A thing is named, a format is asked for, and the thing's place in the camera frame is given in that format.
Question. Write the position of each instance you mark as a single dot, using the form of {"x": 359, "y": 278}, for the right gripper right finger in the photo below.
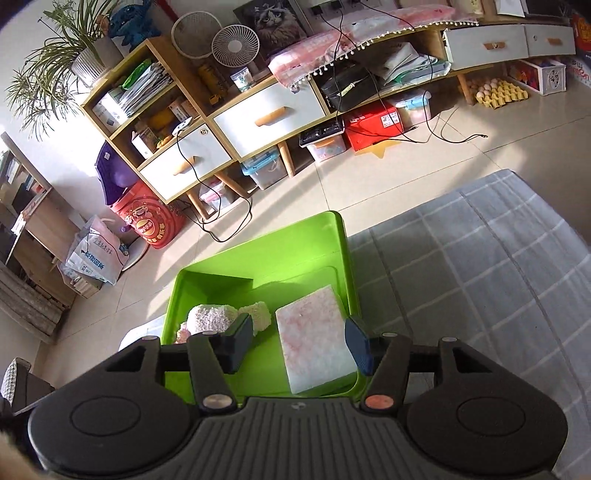
{"x": 385, "y": 359}

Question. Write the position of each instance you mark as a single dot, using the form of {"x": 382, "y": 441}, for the potted green plant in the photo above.
{"x": 43, "y": 90}

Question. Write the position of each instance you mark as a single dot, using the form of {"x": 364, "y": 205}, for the white fan grille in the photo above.
{"x": 192, "y": 34}

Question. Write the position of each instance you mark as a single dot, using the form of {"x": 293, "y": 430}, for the green plastic bin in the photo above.
{"x": 277, "y": 268}

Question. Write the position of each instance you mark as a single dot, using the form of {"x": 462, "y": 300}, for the long wooden tv bench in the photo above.
{"x": 372, "y": 56}

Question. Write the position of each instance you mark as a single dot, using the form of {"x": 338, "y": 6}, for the yellow egg tray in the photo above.
{"x": 496, "y": 93}

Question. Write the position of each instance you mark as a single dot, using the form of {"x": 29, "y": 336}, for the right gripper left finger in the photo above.
{"x": 211, "y": 357}

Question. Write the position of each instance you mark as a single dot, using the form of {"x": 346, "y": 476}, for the black bag on shelf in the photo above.
{"x": 350, "y": 86}

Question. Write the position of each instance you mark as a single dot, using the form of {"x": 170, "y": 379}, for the clear storage box pink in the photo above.
{"x": 327, "y": 148}

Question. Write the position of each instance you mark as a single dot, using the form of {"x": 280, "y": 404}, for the blue lid storage box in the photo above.
{"x": 265, "y": 169}

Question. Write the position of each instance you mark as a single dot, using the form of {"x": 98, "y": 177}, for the pink lace cloth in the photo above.
{"x": 356, "y": 31}

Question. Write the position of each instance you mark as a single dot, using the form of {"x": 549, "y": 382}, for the grey checked bed sheet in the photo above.
{"x": 494, "y": 265}

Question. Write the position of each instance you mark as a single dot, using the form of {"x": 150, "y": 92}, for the blue stitch plush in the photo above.
{"x": 133, "y": 24}

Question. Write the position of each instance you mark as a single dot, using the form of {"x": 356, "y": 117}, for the white decorated box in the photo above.
{"x": 542, "y": 76}

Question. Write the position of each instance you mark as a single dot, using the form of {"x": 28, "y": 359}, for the wooden shelf cabinet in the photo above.
{"x": 170, "y": 140}

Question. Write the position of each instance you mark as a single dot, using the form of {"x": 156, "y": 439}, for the white paper bag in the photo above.
{"x": 97, "y": 252}

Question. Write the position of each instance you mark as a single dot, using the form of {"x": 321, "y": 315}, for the wooden desk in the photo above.
{"x": 44, "y": 235}

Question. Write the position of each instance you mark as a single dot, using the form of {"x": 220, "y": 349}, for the cream fluffy sponge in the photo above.
{"x": 260, "y": 314}

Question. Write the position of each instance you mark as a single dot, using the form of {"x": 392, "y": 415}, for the white desk fan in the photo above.
{"x": 235, "y": 46}

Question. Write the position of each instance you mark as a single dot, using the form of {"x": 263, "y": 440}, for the red cardboard box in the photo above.
{"x": 371, "y": 124}

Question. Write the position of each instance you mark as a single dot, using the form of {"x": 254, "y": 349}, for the pink white sponge block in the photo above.
{"x": 312, "y": 339}

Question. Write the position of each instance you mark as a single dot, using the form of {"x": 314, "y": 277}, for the cat picture frame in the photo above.
{"x": 275, "y": 23}

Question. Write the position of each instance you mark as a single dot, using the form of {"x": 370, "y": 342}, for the red printed bucket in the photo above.
{"x": 154, "y": 221}

